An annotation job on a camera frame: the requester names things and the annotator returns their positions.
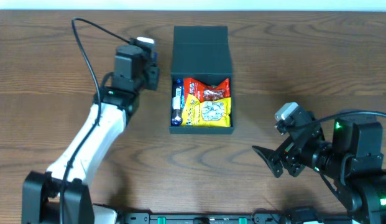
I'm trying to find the left black cable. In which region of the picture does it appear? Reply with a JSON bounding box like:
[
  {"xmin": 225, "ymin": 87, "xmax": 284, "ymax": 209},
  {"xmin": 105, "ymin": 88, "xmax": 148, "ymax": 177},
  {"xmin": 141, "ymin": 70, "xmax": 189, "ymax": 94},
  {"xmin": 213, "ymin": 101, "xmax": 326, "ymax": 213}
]
[{"xmin": 58, "ymin": 17, "xmax": 133, "ymax": 224}]

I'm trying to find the yellow Hacks candy bag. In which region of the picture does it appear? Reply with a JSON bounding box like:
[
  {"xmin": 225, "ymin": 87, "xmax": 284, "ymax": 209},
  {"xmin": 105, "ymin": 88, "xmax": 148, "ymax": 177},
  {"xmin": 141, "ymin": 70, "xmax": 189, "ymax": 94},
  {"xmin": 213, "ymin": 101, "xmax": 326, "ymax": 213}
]
[{"xmin": 181, "ymin": 95, "xmax": 231, "ymax": 128}]

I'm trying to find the dark blue chocolate bar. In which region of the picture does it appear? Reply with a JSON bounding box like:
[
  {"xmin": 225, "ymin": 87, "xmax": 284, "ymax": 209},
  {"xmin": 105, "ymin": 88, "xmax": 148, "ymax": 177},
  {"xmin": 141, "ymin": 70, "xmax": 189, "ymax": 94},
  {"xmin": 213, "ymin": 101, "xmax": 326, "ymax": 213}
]
[{"xmin": 171, "ymin": 79, "xmax": 185, "ymax": 126}]

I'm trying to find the blue Oreo cookie pack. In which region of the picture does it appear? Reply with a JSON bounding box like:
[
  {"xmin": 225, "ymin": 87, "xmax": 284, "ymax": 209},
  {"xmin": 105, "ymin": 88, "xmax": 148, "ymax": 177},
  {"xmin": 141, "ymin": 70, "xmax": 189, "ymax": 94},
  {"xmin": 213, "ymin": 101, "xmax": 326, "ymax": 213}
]
[{"xmin": 172, "ymin": 79, "xmax": 185, "ymax": 110}]

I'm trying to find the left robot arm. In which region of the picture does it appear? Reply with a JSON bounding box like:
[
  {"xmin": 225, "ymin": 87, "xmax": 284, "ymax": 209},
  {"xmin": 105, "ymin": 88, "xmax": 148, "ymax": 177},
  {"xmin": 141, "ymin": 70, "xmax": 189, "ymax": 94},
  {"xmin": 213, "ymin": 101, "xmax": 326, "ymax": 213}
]
[{"xmin": 22, "ymin": 41, "xmax": 159, "ymax": 223}]

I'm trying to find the dark green open box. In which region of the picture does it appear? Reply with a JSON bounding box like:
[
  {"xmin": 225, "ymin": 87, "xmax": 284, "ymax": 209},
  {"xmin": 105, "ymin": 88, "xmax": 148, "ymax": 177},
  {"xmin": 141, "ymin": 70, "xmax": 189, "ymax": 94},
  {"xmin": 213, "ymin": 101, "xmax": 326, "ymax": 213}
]
[{"xmin": 168, "ymin": 26, "xmax": 234, "ymax": 135}]

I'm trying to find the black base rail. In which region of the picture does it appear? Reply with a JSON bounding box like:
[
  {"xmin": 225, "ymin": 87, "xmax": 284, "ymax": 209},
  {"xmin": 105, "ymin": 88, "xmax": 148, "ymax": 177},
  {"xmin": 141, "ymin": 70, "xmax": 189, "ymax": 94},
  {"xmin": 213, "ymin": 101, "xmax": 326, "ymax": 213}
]
[{"xmin": 116, "ymin": 212, "xmax": 354, "ymax": 224}]

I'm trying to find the right black cable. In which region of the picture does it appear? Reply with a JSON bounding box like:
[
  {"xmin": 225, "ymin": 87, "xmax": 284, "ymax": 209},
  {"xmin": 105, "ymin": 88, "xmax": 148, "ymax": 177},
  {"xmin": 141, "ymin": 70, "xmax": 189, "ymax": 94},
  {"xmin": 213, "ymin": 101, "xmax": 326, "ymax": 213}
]
[{"xmin": 292, "ymin": 110, "xmax": 386, "ymax": 128}]

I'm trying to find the black cable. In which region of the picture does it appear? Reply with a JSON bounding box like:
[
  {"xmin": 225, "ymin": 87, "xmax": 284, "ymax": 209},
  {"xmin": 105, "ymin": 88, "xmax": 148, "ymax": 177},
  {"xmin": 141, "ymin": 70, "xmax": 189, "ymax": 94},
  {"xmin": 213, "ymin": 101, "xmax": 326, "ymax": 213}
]
[
  {"xmin": 58, "ymin": 17, "xmax": 133, "ymax": 224},
  {"xmin": 292, "ymin": 110, "xmax": 386, "ymax": 128}
]

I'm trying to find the blue Eclipse mints box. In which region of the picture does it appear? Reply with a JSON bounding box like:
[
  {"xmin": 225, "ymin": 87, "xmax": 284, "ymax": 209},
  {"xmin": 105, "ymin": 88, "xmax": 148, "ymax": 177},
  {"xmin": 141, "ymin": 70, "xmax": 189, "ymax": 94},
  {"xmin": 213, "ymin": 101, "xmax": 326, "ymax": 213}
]
[{"xmin": 152, "ymin": 52, "xmax": 157, "ymax": 62}]

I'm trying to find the red Hacks candy bag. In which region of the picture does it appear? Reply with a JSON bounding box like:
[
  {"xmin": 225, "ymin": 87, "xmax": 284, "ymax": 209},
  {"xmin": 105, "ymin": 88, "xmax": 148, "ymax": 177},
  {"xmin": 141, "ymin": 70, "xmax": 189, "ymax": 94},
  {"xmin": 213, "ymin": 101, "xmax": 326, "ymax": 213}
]
[{"xmin": 183, "ymin": 78, "xmax": 231, "ymax": 102}]

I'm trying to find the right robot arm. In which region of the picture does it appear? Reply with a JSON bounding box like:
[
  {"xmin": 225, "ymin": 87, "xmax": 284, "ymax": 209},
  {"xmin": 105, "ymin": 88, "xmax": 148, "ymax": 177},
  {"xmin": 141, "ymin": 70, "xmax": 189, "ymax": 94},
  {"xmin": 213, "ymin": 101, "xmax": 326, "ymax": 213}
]
[{"xmin": 253, "ymin": 102, "xmax": 386, "ymax": 223}]

